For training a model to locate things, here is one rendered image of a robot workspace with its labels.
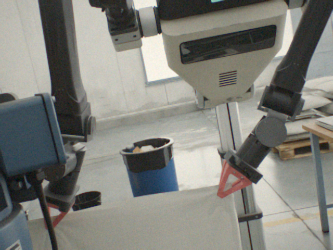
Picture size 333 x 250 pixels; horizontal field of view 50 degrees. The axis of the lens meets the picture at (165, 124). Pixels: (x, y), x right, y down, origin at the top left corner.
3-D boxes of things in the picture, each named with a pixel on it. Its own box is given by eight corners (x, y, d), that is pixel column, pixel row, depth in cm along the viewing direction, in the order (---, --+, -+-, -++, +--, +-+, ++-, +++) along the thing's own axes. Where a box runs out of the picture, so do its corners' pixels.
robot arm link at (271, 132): (304, 99, 78) (265, 86, 80) (314, 95, 67) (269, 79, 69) (283, 150, 79) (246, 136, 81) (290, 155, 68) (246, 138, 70)
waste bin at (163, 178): (184, 198, 348) (172, 134, 337) (189, 222, 297) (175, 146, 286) (136, 208, 348) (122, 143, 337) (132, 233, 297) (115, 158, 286)
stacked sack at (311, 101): (320, 102, 428) (319, 91, 425) (332, 107, 386) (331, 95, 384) (264, 111, 437) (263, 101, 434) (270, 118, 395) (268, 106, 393)
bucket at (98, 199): (109, 213, 347) (103, 188, 343) (104, 227, 318) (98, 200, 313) (79, 219, 347) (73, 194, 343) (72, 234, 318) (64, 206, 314)
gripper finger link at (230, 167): (208, 192, 78) (234, 157, 76) (204, 181, 85) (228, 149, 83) (233, 209, 78) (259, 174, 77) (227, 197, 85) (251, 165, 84)
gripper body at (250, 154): (233, 165, 74) (255, 137, 73) (225, 153, 84) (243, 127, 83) (258, 183, 75) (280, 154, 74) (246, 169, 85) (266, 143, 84)
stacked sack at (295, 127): (321, 121, 432) (320, 111, 430) (338, 128, 390) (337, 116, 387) (266, 132, 433) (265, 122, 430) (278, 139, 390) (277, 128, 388)
